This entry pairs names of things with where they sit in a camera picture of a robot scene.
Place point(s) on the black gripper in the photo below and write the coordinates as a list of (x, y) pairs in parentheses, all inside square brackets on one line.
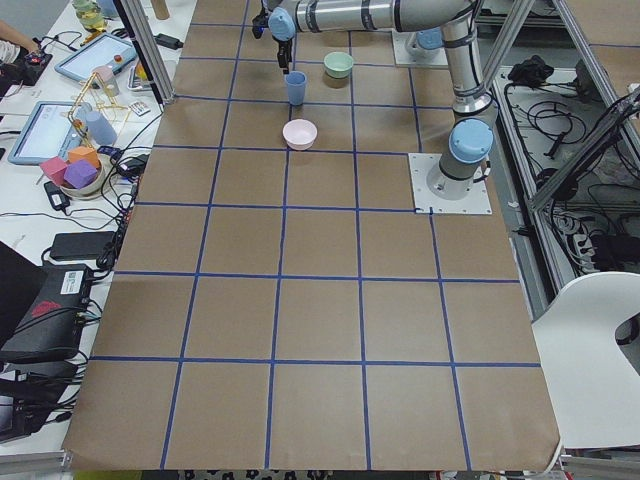
[(283, 53)]

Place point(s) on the blue cup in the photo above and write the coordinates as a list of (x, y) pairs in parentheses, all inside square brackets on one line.
[(295, 82), (100, 128)]

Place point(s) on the mint green bowl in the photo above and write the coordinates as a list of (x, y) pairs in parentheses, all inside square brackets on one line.
[(338, 65)]

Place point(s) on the pink bowl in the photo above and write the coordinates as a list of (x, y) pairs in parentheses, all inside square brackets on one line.
[(299, 134)]

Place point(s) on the black power adapter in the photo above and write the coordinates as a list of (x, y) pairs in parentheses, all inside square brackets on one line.
[(168, 41)]

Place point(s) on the cardboard tube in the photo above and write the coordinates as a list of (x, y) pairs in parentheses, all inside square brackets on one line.
[(161, 10)]

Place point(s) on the white remote control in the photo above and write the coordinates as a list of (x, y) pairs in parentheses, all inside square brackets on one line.
[(139, 108)]

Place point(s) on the blue teach pendant far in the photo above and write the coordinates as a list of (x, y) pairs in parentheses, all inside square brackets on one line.
[(104, 50)]

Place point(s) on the blue teach pendant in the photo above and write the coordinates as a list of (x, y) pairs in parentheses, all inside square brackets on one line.
[(47, 133), (104, 50)]

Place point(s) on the blue cup on rack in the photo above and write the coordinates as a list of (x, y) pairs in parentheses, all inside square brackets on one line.
[(100, 128)]

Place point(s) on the bowl of foam cubes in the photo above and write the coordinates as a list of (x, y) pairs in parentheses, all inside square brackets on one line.
[(80, 176)]

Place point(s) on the blue teach pendant near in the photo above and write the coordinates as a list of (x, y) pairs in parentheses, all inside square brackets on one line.
[(47, 133)]

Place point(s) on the white chair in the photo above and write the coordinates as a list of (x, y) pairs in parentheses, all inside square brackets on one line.
[(593, 387)]

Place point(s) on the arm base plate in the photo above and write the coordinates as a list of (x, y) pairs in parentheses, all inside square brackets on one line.
[(435, 193), (404, 58)]

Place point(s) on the gold wire rack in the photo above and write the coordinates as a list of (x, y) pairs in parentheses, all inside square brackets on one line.
[(96, 94)]

